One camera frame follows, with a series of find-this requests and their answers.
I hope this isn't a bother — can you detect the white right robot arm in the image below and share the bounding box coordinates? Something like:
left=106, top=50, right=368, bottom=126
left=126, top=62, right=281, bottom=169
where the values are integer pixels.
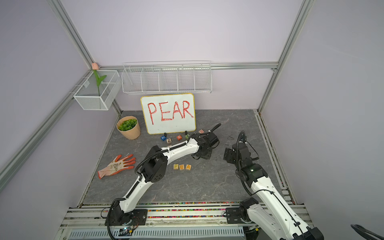
left=224, top=141, right=324, bottom=240

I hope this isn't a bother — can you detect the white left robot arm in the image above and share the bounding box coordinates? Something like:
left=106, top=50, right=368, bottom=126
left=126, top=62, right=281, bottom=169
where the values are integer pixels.
left=109, top=131, right=220, bottom=215

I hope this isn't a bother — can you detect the wooden pot green plant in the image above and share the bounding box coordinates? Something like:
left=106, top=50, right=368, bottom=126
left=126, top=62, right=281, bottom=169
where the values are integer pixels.
left=117, top=116, right=141, bottom=140

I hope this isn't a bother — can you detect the long white wire basket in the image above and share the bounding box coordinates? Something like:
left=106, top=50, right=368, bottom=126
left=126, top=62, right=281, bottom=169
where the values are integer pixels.
left=121, top=61, right=213, bottom=95

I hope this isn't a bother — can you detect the artificial pink tulip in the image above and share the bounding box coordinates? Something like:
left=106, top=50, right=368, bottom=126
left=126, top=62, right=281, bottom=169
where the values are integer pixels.
left=92, top=63, right=107, bottom=97

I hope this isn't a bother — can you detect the orange work glove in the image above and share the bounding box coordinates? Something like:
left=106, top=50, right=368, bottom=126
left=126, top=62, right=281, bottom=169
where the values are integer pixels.
left=98, top=154, right=136, bottom=179

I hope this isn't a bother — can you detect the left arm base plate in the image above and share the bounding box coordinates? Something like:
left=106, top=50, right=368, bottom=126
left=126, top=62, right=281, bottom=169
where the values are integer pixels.
left=105, top=209, right=148, bottom=226

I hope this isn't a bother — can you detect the small white wire basket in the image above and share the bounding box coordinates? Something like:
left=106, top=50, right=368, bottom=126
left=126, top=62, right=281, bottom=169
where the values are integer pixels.
left=74, top=70, right=122, bottom=111

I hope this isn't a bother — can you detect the whiteboard with PEAR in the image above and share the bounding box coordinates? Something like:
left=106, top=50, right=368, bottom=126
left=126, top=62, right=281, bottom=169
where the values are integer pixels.
left=141, top=93, right=197, bottom=135

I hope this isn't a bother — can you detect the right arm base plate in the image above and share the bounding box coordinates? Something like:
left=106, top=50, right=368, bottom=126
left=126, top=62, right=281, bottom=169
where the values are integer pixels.
left=223, top=207, right=252, bottom=224

